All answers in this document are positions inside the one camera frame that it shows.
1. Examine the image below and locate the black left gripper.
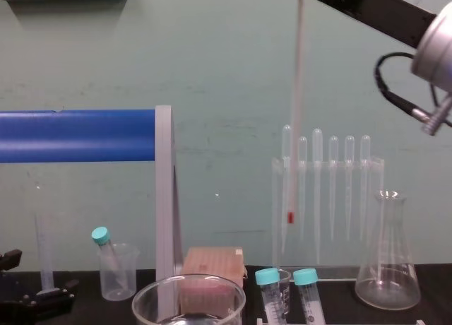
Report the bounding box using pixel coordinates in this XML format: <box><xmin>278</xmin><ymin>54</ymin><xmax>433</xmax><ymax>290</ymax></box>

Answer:
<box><xmin>0</xmin><ymin>249</ymin><xmax>81</xmax><ymax>325</ymax></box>

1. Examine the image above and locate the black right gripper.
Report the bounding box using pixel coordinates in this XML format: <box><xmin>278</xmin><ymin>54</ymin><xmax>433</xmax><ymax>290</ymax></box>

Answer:
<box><xmin>298</xmin><ymin>0</ymin><xmax>441</xmax><ymax>52</ymax></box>

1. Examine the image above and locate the white thermometer red tip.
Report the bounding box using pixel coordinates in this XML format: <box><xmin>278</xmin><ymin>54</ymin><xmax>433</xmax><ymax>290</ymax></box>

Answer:
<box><xmin>286</xmin><ymin>0</ymin><xmax>307</xmax><ymax>224</ymax></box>

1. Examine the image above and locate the teal capped centrifuge tube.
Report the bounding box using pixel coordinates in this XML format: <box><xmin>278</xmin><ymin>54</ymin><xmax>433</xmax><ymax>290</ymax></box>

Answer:
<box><xmin>90</xmin><ymin>226</ymin><xmax>129</xmax><ymax>291</ymax></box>
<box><xmin>254</xmin><ymin>266</ymin><xmax>284</xmax><ymax>325</ymax></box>
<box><xmin>292</xmin><ymin>268</ymin><xmax>321</xmax><ymax>325</ymax></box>

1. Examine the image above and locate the small clear plastic beaker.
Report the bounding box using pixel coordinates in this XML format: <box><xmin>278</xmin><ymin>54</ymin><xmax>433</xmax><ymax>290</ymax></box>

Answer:
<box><xmin>97</xmin><ymin>243</ymin><xmax>138</xmax><ymax>302</ymax></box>

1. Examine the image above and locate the large glass beaker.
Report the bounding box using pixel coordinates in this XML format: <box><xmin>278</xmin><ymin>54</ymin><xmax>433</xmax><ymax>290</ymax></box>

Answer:
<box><xmin>131</xmin><ymin>273</ymin><xmax>246</xmax><ymax>325</ymax></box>

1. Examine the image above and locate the clear acrylic pipette rack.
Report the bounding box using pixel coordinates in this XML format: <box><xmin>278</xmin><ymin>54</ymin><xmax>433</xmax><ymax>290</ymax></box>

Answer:
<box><xmin>270</xmin><ymin>155</ymin><xmax>386</xmax><ymax>282</ymax></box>

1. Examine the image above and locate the white test tube rack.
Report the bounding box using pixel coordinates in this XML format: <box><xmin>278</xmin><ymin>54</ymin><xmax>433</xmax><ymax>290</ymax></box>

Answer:
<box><xmin>254</xmin><ymin>317</ymin><xmax>427</xmax><ymax>325</ymax></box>

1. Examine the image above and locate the clear graduated cylinder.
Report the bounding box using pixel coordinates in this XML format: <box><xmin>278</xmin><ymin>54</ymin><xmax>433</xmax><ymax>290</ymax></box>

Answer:
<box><xmin>32</xmin><ymin>176</ymin><xmax>58</xmax><ymax>295</ymax></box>

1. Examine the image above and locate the long clear plastic pipette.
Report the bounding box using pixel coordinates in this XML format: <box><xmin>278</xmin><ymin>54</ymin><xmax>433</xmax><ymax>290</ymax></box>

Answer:
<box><xmin>281</xmin><ymin>124</ymin><xmax>293</xmax><ymax>254</ymax></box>

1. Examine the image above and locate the pale grey upright support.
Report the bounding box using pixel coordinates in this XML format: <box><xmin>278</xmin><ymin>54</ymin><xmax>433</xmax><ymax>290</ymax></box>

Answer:
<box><xmin>154</xmin><ymin>105</ymin><xmax>185</xmax><ymax>305</ymax></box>

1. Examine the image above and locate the tan pipette tip box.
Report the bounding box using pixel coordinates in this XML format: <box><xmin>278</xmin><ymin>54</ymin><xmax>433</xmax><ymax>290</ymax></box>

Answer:
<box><xmin>180</xmin><ymin>247</ymin><xmax>247</xmax><ymax>316</ymax></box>

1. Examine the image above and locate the clear glass conical flask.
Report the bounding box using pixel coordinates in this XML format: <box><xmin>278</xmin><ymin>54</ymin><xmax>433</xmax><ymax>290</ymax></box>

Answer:
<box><xmin>354</xmin><ymin>189</ymin><xmax>422</xmax><ymax>312</ymax></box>

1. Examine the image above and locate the thin black cable silver plug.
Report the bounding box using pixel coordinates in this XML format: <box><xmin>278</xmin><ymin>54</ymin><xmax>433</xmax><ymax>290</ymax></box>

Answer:
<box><xmin>374</xmin><ymin>52</ymin><xmax>452</xmax><ymax>136</ymax></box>

